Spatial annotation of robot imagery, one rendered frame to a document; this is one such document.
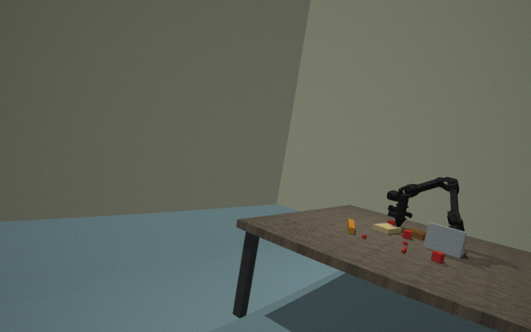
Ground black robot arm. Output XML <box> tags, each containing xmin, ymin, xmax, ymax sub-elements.
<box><xmin>386</xmin><ymin>177</ymin><xmax>465</xmax><ymax>232</ymax></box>

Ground orange flat bar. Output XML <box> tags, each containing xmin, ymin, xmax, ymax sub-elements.
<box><xmin>347</xmin><ymin>219</ymin><xmax>355</xmax><ymax>234</ymax></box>

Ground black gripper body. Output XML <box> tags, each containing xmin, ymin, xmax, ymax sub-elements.
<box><xmin>388</xmin><ymin>203</ymin><xmax>412</xmax><ymax>219</ymax></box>

